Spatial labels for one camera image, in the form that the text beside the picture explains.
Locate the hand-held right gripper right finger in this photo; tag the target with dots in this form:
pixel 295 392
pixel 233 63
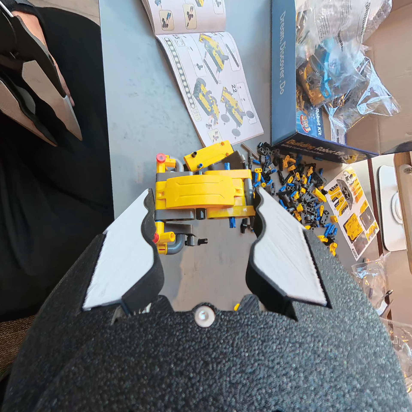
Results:
pixel 289 257

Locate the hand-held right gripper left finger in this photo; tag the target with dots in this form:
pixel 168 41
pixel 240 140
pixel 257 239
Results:
pixel 122 257

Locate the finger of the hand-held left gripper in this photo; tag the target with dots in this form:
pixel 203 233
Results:
pixel 51 93
pixel 13 99

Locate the yellow and grey brick module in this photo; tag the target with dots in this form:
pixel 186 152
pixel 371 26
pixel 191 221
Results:
pixel 199 190

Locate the instruction booklet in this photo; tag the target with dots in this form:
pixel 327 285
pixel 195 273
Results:
pixel 212 106

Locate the pile of loose brick pieces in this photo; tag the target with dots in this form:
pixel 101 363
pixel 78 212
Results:
pixel 299 193

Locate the yellow printed leaflet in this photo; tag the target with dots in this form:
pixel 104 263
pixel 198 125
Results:
pixel 350 209

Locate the crumpled clear plastic bags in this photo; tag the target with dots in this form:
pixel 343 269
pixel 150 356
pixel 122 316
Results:
pixel 373 276

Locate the white flat device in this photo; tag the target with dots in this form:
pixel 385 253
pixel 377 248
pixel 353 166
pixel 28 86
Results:
pixel 386 225

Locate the blue cardboard box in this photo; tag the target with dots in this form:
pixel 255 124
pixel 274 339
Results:
pixel 283 106

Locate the clear bag of blue parts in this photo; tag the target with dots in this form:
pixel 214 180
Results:
pixel 338 64

